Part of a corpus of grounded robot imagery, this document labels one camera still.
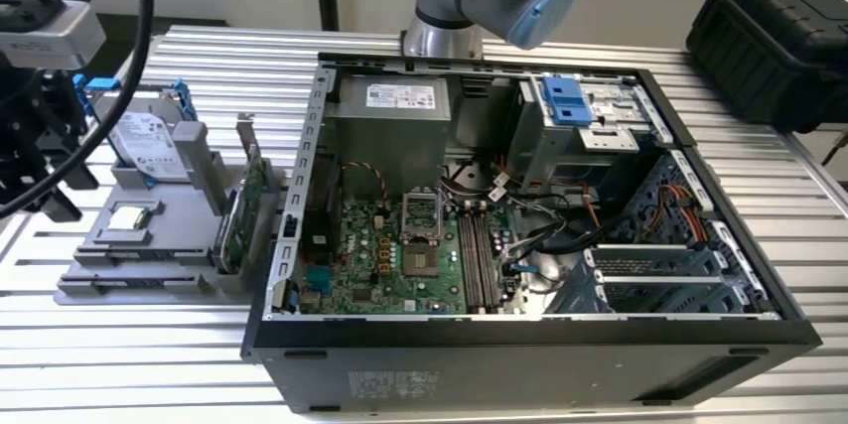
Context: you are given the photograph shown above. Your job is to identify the black case fan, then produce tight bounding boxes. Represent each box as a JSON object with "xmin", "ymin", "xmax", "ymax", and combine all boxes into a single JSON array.
[{"xmin": 302, "ymin": 145, "xmax": 343, "ymax": 267}]

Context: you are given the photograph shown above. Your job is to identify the grey power supply unit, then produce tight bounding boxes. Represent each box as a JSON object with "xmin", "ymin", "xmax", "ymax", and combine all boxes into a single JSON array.
[{"xmin": 328, "ymin": 73, "xmax": 454, "ymax": 193}]

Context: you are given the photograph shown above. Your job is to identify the silver CPU chip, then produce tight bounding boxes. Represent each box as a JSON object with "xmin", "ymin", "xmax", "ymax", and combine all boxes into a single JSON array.
[{"xmin": 107, "ymin": 204, "xmax": 155, "ymax": 232}]

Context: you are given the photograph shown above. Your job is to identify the black cable bundle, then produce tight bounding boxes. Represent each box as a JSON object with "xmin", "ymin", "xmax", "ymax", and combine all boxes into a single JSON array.
[{"xmin": 523, "ymin": 209, "xmax": 642, "ymax": 259}]

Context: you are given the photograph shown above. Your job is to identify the metal expansion slot cover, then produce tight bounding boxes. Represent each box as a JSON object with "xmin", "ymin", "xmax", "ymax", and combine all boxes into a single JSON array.
[{"xmin": 592, "ymin": 272, "xmax": 739, "ymax": 300}]

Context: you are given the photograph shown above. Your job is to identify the thin wire locking lever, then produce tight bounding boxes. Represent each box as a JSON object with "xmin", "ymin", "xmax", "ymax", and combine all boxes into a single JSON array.
[{"xmin": 438, "ymin": 185, "xmax": 455, "ymax": 242}]

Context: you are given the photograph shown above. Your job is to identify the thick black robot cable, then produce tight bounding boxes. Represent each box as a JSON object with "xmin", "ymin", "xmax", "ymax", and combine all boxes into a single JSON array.
[{"xmin": 0, "ymin": 0, "xmax": 158, "ymax": 220}]

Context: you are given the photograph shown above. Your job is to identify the black hard equipment case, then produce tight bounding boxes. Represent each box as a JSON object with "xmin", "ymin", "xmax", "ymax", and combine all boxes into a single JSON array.
[{"xmin": 684, "ymin": 0, "xmax": 848, "ymax": 136}]

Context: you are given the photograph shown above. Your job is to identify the green graphics card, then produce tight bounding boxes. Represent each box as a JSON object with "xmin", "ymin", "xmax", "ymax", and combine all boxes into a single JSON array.
[{"xmin": 210, "ymin": 113, "xmax": 282, "ymax": 277}]

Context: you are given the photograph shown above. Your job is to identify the orange red power wires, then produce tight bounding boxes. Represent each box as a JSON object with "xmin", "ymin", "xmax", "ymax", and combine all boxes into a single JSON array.
[{"xmin": 652, "ymin": 184, "xmax": 710, "ymax": 252}]

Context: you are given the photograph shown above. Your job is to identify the twisted coloured fan wire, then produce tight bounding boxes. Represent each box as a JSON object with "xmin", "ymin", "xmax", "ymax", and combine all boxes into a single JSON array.
[{"xmin": 338, "ymin": 160, "xmax": 394, "ymax": 211}]

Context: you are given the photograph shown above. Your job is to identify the green motherboard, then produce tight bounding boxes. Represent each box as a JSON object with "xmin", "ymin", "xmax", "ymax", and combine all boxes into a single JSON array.
[{"xmin": 298, "ymin": 190, "xmax": 531, "ymax": 317}]

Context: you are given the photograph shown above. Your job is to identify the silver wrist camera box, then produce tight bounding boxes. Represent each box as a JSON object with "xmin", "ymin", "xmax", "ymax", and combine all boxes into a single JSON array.
[{"xmin": 0, "ymin": 0, "xmax": 108, "ymax": 70}]

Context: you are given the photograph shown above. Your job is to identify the CPU socket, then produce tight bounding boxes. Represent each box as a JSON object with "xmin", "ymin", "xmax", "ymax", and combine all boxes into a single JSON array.
[{"xmin": 402, "ymin": 240, "xmax": 444, "ymax": 277}]

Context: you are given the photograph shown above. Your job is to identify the blue plastic disk carrier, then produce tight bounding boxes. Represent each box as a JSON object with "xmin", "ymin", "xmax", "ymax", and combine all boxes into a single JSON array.
[{"xmin": 539, "ymin": 74, "xmax": 596, "ymax": 128}]

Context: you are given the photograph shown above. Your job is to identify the orange data wire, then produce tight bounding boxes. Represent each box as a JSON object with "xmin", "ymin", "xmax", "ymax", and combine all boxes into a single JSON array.
[{"xmin": 547, "ymin": 179, "xmax": 603, "ymax": 227}]

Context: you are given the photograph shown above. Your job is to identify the hard disk in blue carrier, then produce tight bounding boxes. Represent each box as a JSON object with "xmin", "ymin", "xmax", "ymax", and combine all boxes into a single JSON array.
[{"xmin": 70, "ymin": 73, "xmax": 195, "ymax": 183}]

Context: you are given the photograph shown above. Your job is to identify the dark RAM memory stick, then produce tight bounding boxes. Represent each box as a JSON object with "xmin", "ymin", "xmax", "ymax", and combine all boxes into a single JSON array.
[
  {"xmin": 78, "ymin": 246, "xmax": 208, "ymax": 265},
  {"xmin": 90, "ymin": 278, "xmax": 204, "ymax": 293}
]

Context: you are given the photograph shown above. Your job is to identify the black open PC case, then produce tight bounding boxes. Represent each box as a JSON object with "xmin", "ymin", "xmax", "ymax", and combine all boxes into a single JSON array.
[{"xmin": 242, "ymin": 51, "xmax": 823, "ymax": 415}]

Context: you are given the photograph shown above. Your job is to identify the metal socket cover frame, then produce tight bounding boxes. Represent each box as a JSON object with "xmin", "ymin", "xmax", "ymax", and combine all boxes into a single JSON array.
[{"xmin": 400, "ymin": 185, "xmax": 446, "ymax": 242}]

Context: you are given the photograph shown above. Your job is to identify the black cabinet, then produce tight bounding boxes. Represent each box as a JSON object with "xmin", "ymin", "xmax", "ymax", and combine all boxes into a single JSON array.
[{"xmin": 92, "ymin": 10, "xmax": 231, "ymax": 82}]

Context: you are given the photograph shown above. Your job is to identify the grey parts rack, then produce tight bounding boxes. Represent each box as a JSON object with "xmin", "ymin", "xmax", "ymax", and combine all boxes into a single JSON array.
[{"xmin": 52, "ymin": 113, "xmax": 294, "ymax": 307}]

